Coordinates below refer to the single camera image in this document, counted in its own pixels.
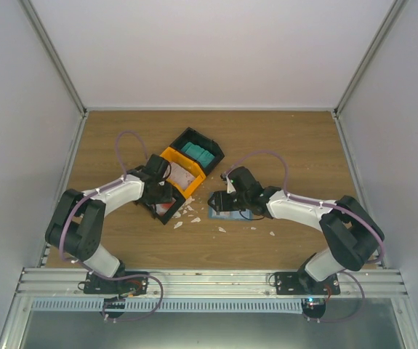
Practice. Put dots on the white card stack in bin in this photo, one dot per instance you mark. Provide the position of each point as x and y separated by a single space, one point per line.
180 176

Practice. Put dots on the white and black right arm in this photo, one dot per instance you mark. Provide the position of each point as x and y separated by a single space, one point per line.
352 236

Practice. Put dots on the orange middle tray bin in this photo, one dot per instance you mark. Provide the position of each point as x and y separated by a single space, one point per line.
172 155

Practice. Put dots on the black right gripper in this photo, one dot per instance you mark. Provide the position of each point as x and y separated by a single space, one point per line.
221 203

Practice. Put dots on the black three-compartment card tray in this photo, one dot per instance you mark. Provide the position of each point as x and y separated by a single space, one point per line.
157 170

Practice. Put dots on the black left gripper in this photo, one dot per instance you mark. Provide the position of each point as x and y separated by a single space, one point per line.
167 198

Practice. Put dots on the blue leather card holder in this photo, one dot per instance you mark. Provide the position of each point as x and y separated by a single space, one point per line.
239 215

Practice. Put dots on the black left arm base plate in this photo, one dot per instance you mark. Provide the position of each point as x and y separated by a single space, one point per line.
134 286

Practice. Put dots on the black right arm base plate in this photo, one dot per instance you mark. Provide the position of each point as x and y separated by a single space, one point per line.
294 283

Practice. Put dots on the aluminium front frame rail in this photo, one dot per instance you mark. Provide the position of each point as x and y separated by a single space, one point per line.
56 282

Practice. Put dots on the red and white card stack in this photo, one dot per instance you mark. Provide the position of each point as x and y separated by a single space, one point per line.
162 209

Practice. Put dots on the grey slotted cable duct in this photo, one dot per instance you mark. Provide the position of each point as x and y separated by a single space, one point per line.
171 305

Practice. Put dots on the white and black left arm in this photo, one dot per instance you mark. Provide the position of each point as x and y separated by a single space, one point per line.
77 223

